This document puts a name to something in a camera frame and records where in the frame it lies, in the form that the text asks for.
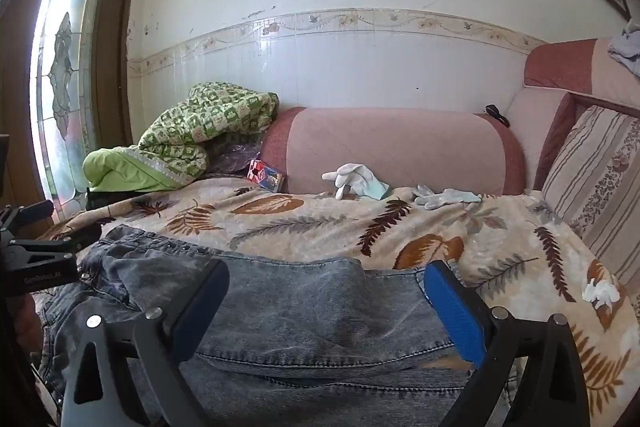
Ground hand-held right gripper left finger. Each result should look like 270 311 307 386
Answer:
60 259 231 427

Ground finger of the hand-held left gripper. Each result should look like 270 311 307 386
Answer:
2 200 55 229
12 222 103 254

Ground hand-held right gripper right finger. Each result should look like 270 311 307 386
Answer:
424 259 591 427

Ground grey denim pants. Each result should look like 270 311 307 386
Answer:
32 224 518 427

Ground black cloth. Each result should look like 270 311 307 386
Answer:
85 187 128 210

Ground leaf-print beige blanket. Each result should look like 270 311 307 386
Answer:
37 187 640 427

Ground white glove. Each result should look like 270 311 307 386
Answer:
321 163 391 201
412 184 482 211

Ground stained glass window pane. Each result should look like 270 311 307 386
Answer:
30 0 113 220

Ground crumpled white tissue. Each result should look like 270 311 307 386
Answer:
581 277 621 310

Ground red and blue box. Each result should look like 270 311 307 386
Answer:
247 159 286 192

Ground clear plastic bag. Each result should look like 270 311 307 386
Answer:
207 134 263 178

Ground green patterned quilt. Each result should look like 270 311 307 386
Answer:
82 82 279 194

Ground striped floral cushion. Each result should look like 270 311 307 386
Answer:
542 105 640 293

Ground black hair clip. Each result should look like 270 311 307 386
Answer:
484 104 511 128

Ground brown wooden door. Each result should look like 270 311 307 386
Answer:
0 0 157 238

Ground grey cloth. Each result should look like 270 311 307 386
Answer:
607 24 640 80

